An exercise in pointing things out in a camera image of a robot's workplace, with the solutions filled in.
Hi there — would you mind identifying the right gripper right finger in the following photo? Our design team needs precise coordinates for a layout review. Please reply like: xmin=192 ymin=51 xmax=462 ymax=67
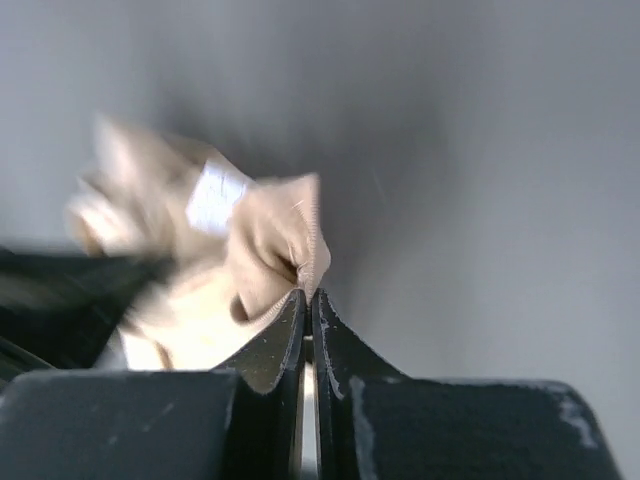
xmin=312 ymin=289 xmax=408 ymax=479

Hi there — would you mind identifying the beige t shirt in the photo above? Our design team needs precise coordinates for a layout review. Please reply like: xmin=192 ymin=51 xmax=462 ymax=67
xmin=67 ymin=117 xmax=330 ymax=370

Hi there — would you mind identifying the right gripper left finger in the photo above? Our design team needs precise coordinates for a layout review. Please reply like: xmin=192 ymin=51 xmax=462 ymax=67
xmin=209 ymin=289 xmax=307 ymax=479

